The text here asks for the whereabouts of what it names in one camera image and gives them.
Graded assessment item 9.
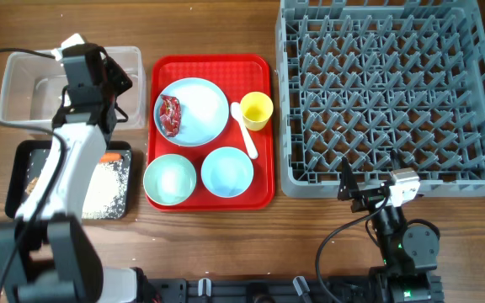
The red snack wrapper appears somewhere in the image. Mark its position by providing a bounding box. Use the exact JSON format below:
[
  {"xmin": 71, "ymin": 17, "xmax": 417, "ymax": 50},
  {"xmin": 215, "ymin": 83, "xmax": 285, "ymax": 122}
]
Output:
[{"xmin": 160, "ymin": 94, "xmax": 182, "ymax": 137}]

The yellow plastic cup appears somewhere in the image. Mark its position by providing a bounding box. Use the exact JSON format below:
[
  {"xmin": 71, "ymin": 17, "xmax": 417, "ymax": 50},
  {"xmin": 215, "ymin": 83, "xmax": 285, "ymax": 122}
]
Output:
[{"xmin": 240, "ymin": 92, "xmax": 274, "ymax": 131}]

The white plastic spoon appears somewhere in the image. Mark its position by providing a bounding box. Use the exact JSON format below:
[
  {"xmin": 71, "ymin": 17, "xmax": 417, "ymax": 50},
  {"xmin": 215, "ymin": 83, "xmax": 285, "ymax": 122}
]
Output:
[{"xmin": 230, "ymin": 102, "xmax": 258, "ymax": 160}]

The brown food lump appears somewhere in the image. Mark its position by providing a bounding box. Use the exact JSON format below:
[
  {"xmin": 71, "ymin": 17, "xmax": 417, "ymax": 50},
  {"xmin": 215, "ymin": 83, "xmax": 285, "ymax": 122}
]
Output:
[{"xmin": 24, "ymin": 177, "xmax": 38, "ymax": 195}]

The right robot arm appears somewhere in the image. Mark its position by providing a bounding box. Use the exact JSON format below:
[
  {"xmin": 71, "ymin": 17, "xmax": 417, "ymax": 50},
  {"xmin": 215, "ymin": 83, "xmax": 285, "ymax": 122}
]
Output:
[{"xmin": 338, "ymin": 151, "xmax": 444, "ymax": 302}]

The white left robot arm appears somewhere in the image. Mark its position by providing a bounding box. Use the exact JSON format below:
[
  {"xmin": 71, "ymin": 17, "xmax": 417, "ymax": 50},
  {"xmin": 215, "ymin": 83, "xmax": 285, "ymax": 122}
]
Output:
[{"xmin": 0, "ymin": 47, "xmax": 141, "ymax": 302}]

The grey dishwasher rack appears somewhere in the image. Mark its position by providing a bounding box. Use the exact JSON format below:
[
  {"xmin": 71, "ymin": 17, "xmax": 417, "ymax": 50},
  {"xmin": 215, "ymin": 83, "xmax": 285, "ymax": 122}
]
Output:
[{"xmin": 275, "ymin": 1, "xmax": 485, "ymax": 198}]

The black food waste tray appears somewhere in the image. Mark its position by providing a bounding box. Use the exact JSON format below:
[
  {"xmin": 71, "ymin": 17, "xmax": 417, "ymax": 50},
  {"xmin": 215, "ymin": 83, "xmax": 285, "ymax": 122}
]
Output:
[{"xmin": 5, "ymin": 140, "xmax": 132, "ymax": 220}]

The clear plastic bin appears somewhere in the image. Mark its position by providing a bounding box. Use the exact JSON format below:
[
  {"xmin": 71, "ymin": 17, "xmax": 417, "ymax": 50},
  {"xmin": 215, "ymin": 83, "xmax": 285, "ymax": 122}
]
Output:
[{"xmin": 0, "ymin": 46, "xmax": 147, "ymax": 130}]

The orange carrot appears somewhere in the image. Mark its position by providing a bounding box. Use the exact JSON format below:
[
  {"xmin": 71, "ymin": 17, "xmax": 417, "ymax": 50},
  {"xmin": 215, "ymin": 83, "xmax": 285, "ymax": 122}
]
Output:
[{"xmin": 100, "ymin": 152, "xmax": 123, "ymax": 162}]

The spilled white rice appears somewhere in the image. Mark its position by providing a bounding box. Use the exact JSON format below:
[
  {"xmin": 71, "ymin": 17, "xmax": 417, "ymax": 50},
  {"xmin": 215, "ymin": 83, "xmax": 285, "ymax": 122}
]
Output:
[{"xmin": 25, "ymin": 149, "xmax": 131, "ymax": 220}]

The light blue plate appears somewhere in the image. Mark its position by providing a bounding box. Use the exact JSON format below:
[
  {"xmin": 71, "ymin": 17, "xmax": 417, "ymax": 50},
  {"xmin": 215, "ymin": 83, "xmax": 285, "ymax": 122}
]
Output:
[{"xmin": 152, "ymin": 77, "xmax": 229, "ymax": 147}]

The light blue bowl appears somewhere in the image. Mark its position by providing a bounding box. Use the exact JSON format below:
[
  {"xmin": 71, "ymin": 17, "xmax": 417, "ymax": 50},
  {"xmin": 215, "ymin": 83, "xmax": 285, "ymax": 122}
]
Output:
[{"xmin": 200, "ymin": 146, "xmax": 254, "ymax": 199}]

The mint green bowl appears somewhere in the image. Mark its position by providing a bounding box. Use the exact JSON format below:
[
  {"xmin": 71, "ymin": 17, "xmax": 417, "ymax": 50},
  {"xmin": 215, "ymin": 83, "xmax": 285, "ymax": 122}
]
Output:
[{"xmin": 142, "ymin": 154, "xmax": 197, "ymax": 206}]

